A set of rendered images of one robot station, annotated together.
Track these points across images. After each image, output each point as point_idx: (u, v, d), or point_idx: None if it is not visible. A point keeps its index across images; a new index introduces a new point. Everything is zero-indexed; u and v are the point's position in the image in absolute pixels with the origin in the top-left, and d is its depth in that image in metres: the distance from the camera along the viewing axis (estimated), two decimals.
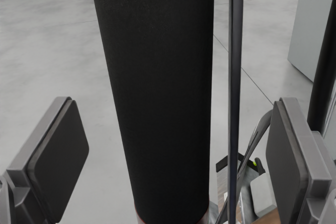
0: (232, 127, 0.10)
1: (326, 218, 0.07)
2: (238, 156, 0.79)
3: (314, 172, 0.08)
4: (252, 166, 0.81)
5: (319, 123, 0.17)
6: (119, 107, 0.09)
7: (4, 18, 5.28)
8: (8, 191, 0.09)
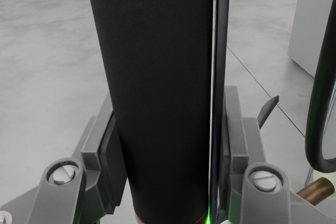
0: (215, 127, 0.10)
1: (246, 197, 0.08)
2: None
3: (234, 150, 0.09)
4: None
5: (320, 121, 0.16)
6: (117, 107, 0.09)
7: (3, 14, 5.25)
8: (81, 179, 0.09)
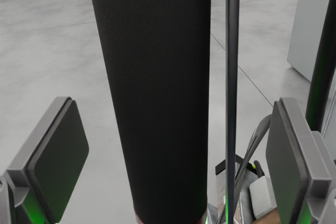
0: (229, 129, 0.10)
1: (326, 218, 0.07)
2: (237, 159, 0.80)
3: (314, 172, 0.08)
4: (251, 168, 0.81)
5: (316, 124, 0.17)
6: (118, 109, 0.10)
7: (4, 19, 5.28)
8: (8, 191, 0.09)
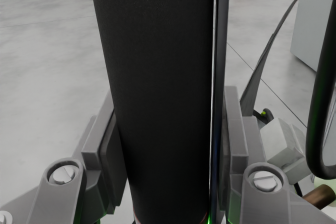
0: (214, 128, 0.10)
1: (246, 197, 0.08)
2: None
3: (234, 150, 0.09)
4: (260, 117, 0.70)
5: (320, 127, 0.16)
6: (118, 108, 0.09)
7: (2, 14, 5.20)
8: (81, 179, 0.09)
